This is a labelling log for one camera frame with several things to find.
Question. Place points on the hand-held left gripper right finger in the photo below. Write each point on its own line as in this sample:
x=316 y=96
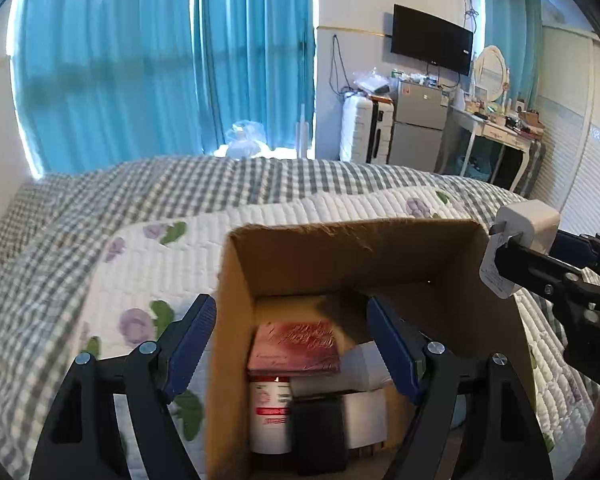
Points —
x=392 y=350

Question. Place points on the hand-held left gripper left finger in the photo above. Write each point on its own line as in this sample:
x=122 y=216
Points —
x=190 y=350

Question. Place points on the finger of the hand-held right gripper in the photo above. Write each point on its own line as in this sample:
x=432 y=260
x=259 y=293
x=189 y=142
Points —
x=580 y=250
x=535 y=270

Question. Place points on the white handheld stick device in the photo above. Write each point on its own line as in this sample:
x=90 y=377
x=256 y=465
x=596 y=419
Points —
x=360 y=370

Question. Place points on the white charger cube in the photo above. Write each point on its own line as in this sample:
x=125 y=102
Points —
x=530 y=222

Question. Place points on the white rectangular box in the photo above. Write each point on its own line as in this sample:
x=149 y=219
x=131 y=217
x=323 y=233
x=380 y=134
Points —
x=365 y=417

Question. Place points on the white bottle with red cap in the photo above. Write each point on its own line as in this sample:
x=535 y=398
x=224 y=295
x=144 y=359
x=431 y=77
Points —
x=270 y=410

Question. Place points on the brown cardboard box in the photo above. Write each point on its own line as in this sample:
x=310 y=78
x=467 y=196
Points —
x=330 y=260

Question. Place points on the black box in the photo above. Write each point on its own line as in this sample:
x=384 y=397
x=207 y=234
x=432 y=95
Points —
x=320 y=435

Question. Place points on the floral quilted mat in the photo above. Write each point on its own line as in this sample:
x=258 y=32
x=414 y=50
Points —
x=145 y=270

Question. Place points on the white louvred wardrobe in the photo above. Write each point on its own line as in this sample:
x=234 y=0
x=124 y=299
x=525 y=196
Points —
x=580 y=135

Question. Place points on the white dressing table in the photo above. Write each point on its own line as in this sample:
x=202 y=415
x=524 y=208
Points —
x=495 y=132

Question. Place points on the silver small fridge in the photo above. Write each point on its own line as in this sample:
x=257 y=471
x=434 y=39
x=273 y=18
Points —
x=417 y=125

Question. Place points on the white oval mirror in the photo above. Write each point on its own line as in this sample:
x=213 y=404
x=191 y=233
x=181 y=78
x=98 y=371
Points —
x=491 y=72

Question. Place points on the clear plastic bag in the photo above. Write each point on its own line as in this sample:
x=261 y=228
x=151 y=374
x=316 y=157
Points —
x=245 y=140

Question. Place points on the white suitcase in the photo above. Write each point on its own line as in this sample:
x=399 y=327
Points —
x=360 y=127

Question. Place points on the blue curtain by wardrobe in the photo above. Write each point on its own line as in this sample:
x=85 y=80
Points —
x=515 y=25

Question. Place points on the plastic bags on suitcase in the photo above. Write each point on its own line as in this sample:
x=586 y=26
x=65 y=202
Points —
x=372 y=82

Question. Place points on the wide blue curtain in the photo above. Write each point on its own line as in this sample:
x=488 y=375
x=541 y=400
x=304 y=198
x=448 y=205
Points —
x=110 y=60

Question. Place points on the narrow blue curtain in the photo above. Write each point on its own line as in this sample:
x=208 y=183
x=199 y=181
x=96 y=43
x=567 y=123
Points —
x=260 y=50

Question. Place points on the black wall television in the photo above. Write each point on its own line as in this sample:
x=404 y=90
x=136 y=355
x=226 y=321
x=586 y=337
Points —
x=430 y=37

